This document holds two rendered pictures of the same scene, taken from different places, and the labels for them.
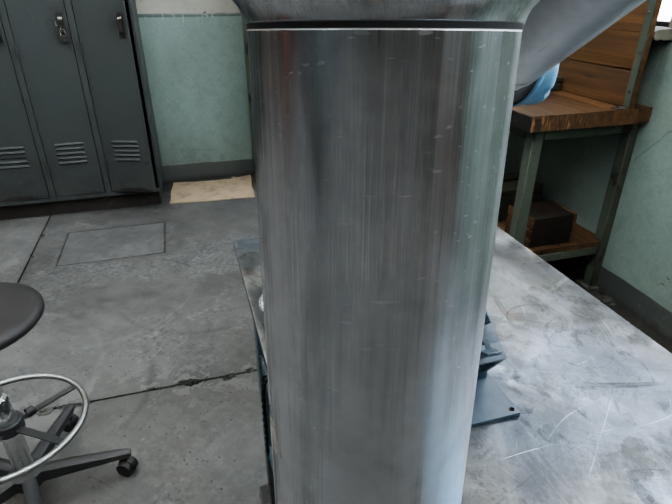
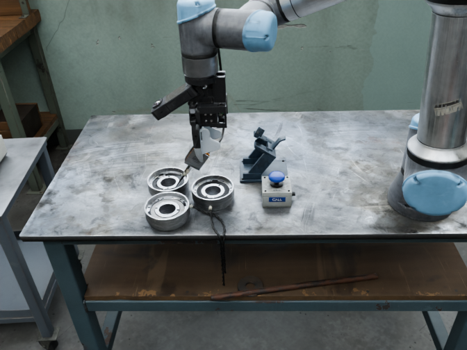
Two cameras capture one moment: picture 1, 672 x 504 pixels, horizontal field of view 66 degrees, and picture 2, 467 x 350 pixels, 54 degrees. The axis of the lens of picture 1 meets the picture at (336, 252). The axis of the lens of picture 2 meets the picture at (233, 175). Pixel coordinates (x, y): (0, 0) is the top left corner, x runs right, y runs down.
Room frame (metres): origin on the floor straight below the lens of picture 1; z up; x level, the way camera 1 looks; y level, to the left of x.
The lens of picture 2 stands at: (0.29, 0.81, 1.50)
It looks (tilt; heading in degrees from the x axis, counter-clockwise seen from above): 35 degrees down; 289
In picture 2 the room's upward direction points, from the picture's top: 2 degrees counter-clockwise
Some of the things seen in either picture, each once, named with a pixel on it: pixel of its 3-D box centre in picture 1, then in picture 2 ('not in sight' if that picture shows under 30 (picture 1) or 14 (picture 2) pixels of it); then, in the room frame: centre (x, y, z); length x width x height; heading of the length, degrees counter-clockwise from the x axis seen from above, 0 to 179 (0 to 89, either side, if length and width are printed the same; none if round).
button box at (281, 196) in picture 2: not in sight; (278, 190); (0.48, -0.07, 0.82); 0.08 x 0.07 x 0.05; 16
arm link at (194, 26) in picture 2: not in sight; (199, 26); (0.64, -0.03, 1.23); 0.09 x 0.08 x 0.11; 179
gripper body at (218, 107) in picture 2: not in sight; (206, 98); (0.64, -0.03, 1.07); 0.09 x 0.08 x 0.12; 17
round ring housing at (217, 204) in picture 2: not in sight; (212, 193); (0.63, -0.02, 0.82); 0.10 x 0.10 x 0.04
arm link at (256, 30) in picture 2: not in sight; (248, 28); (0.54, -0.05, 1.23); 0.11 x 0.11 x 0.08; 89
